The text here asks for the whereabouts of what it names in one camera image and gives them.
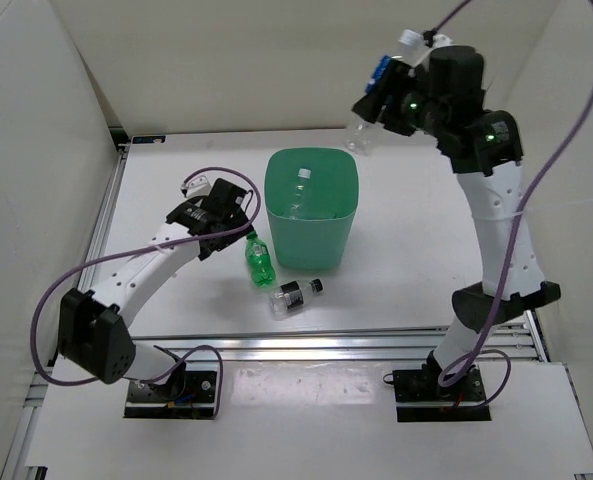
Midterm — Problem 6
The black label small bottle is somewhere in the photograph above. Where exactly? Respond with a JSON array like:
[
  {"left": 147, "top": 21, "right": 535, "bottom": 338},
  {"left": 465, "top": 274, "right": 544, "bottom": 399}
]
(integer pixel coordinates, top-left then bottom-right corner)
[{"left": 268, "top": 278, "right": 324, "bottom": 319}]

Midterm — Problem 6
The dark blue label bottle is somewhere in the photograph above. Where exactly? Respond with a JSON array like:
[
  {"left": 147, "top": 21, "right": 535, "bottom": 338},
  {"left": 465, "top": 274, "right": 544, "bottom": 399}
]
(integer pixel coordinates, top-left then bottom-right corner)
[{"left": 345, "top": 29, "right": 423, "bottom": 156}]

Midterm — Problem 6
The green plastic bin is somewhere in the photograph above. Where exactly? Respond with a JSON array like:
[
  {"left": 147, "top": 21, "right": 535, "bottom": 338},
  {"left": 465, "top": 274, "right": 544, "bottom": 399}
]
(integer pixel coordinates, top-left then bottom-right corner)
[{"left": 264, "top": 147, "right": 359, "bottom": 270}]

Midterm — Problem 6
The blue table corner sticker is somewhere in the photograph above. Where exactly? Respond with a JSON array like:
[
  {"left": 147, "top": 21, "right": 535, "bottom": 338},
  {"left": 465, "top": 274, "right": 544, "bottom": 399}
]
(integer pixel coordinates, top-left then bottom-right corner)
[{"left": 132, "top": 135, "right": 166, "bottom": 145}]

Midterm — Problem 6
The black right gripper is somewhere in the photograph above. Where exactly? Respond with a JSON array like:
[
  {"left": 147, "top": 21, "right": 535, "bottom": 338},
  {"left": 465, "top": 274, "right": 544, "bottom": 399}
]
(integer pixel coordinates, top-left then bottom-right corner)
[{"left": 352, "top": 60, "right": 447, "bottom": 139}]

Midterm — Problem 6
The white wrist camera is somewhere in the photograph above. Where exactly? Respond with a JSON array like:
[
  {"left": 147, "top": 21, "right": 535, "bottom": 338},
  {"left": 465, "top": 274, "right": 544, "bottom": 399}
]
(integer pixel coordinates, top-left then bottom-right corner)
[
  {"left": 411, "top": 33, "right": 453, "bottom": 68},
  {"left": 180, "top": 175, "right": 211, "bottom": 199}
]

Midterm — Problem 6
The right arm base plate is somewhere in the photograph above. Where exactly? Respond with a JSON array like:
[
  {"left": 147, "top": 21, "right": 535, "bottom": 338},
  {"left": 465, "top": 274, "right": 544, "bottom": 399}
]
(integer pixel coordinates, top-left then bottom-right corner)
[{"left": 383, "top": 367, "right": 492, "bottom": 423}]

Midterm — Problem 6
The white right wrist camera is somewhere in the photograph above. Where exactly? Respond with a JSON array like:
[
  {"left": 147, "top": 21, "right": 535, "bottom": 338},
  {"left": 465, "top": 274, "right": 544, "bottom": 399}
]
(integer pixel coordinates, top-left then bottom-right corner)
[{"left": 411, "top": 33, "right": 453, "bottom": 68}]

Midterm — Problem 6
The clear unlabelled plastic bottle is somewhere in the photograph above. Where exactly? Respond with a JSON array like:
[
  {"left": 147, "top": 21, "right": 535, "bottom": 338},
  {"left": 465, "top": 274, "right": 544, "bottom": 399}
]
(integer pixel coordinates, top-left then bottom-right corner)
[{"left": 285, "top": 168, "right": 312, "bottom": 220}]

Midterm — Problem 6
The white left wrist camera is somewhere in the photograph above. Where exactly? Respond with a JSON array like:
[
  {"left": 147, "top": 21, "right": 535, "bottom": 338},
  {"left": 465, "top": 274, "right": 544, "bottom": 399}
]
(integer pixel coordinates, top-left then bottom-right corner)
[{"left": 180, "top": 175, "right": 211, "bottom": 199}]

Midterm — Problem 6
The aluminium table frame rail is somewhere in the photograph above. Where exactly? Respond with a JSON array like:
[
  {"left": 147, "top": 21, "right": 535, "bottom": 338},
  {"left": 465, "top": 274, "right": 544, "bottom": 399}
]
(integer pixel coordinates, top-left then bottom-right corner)
[{"left": 26, "top": 142, "right": 593, "bottom": 479}]

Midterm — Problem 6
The green soda bottle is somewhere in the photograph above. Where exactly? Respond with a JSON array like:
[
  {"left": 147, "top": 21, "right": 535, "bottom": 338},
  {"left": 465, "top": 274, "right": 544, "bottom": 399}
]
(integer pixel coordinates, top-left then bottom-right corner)
[{"left": 245, "top": 231, "right": 276, "bottom": 287}]

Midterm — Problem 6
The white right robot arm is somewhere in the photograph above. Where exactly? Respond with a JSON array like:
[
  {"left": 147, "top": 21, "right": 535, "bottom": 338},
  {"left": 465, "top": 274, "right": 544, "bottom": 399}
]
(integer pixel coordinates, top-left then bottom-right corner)
[{"left": 352, "top": 45, "right": 561, "bottom": 400}]

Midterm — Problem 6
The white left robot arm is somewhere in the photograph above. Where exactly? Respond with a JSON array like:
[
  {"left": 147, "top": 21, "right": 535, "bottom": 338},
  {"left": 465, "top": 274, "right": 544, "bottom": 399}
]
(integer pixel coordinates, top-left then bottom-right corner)
[{"left": 58, "top": 178, "right": 252, "bottom": 400}]

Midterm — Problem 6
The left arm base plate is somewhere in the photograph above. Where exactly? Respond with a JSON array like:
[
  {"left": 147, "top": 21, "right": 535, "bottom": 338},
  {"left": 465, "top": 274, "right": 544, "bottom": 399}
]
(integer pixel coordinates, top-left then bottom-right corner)
[{"left": 123, "top": 366, "right": 222, "bottom": 420}]

